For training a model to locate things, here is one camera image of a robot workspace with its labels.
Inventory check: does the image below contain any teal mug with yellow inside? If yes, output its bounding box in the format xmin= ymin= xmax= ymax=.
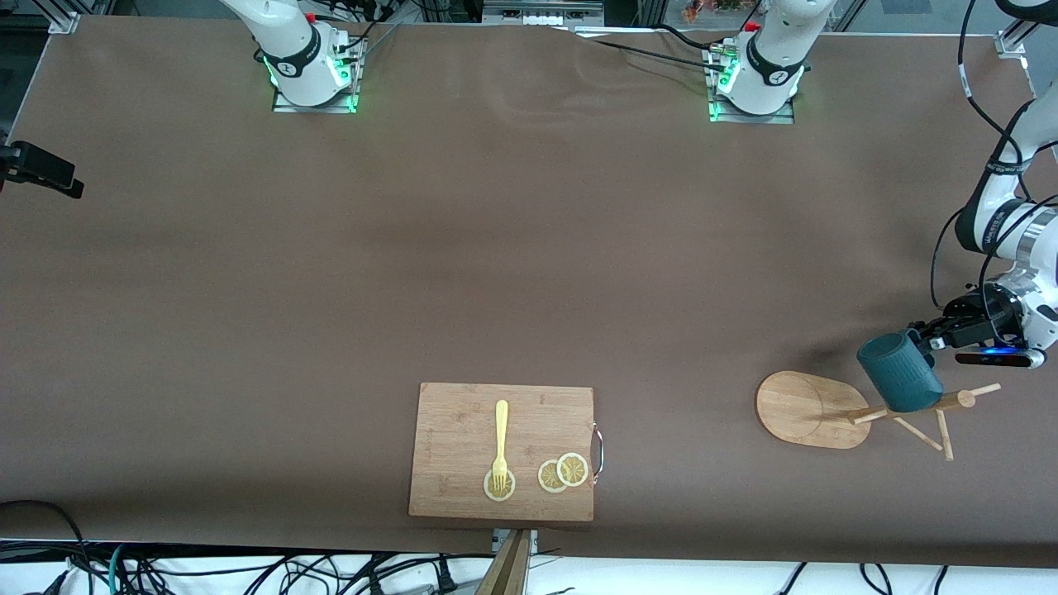
xmin=856 ymin=329 xmax=945 ymax=412

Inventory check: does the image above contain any wooden mug rack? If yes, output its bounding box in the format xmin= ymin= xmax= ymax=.
xmin=755 ymin=370 xmax=1001 ymax=461

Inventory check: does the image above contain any yellow plastic fork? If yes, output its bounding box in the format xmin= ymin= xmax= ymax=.
xmin=492 ymin=400 xmax=509 ymax=490

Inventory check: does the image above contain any bamboo cutting board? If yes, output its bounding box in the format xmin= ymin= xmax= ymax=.
xmin=408 ymin=382 xmax=596 ymax=522

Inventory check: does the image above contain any grey power strip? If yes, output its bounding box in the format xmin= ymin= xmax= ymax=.
xmin=484 ymin=0 xmax=604 ymax=26

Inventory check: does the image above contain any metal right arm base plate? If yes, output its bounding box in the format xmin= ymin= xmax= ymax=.
xmin=273 ymin=37 xmax=360 ymax=114

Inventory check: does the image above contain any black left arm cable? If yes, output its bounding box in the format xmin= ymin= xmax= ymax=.
xmin=930 ymin=0 xmax=1058 ymax=311

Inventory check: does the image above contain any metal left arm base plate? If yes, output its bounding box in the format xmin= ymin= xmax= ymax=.
xmin=708 ymin=45 xmax=796 ymax=125

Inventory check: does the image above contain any black looped floor cable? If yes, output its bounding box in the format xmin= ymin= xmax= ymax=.
xmin=0 ymin=500 xmax=92 ymax=579

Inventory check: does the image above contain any short black table cable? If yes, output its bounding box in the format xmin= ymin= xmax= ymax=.
xmin=657 ymin=23 xmax=720 ymax=52

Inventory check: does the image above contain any long black table cable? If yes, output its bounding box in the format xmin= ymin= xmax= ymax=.
xmin=591 ymin=37 xmax=728 ymax=75

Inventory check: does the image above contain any wooden camera post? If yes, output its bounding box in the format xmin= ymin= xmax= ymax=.
xmin=475 ymin=529 xmax=531 ymax=595

